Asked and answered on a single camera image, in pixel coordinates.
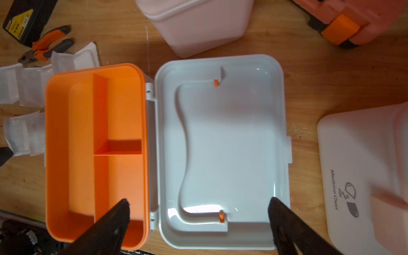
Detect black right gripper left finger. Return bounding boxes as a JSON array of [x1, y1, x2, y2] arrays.
[[60, 199, 130, 255]]

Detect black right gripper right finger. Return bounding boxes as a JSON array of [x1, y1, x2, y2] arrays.
[[268, 197, 341, 255]]

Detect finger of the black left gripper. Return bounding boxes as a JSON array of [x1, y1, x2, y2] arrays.
[[0, 147, 14, 167]]

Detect grey first aid box orange handle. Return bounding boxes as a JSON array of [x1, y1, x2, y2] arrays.
[[45, 54, 292, 251]]

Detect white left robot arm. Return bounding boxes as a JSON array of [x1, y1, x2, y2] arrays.
[[1, 225, 44, 255]]

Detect orange black pliers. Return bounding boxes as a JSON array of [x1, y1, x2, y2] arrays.
[[18, 25, 75, 64]]

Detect black tool case yellow label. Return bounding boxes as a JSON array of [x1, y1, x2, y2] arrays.
[[3, 0, 57, 47]]

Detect orange plastic tool case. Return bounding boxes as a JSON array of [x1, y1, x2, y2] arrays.
[[292, 0, 408, 49]]

